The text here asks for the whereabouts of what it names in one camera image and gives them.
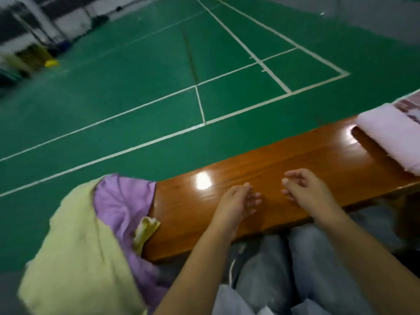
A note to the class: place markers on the person's left hand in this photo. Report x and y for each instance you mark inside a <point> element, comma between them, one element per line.
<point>233,205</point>

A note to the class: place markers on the person's right hand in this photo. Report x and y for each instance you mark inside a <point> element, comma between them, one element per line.
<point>312,193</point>

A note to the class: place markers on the yellow white striped cloth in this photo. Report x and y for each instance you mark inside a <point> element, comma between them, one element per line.
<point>145,233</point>

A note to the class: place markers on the light pink towel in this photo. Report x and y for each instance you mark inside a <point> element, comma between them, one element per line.
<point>394,134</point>

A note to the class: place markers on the purple towel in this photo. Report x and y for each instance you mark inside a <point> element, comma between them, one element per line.
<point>121,203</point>

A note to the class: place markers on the red patterned towel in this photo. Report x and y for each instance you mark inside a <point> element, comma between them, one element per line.
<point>412,107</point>

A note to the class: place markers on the pale yellow towel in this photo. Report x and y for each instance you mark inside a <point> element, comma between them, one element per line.
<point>72,259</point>

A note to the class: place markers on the person's left forearm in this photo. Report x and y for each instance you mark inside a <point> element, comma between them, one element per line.
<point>197,278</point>

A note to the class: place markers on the person's grey trousers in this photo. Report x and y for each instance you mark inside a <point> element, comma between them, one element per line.
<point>315,265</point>

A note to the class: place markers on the brown wooden bench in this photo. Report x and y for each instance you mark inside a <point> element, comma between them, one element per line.
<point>275,180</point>

